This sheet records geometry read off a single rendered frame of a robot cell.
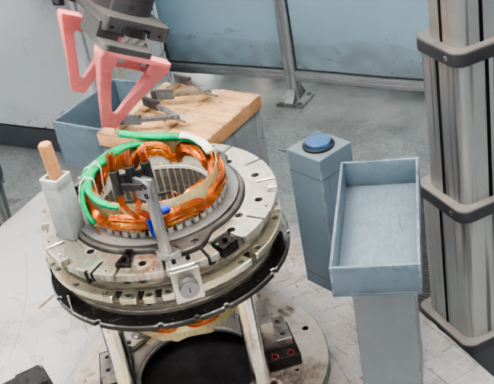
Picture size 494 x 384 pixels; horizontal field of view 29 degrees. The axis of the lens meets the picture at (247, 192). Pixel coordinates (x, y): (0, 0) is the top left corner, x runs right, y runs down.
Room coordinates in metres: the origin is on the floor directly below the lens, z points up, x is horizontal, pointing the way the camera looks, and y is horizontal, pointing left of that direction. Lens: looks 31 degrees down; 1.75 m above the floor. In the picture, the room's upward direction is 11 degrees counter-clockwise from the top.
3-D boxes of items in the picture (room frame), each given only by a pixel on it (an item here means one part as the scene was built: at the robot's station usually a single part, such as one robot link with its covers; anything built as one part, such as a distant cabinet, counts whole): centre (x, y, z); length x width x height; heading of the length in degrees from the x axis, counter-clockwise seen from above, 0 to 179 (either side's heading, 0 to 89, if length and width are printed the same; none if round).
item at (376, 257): (1.03, -0.16, 0.92); 0.25 x 0.11 x 0.28; 166
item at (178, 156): (1.15, 0.07, 1.12); 0.06 x 0.02 x 0.04; 52
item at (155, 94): (1.45, 0.11, 1.09); 0.04 x 0.01 x 0.02; 67
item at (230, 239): (0.97, 0.04, 1.09); 0.03 x 0.02 x 0.02; 129
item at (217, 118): (1.41, 0.09, 1.05); 0.20 x 0.19 x 0.02; 52
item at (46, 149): (1.06, 0.23, 1.20); 0.02 x 0.02 x 0.06
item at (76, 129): (1.50, 0.21, 0.92); 0.17 x 0.11 x 0.28; 142
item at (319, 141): (1.28, -0.12, 1.04); 0.04 x 0.04 x 0.01
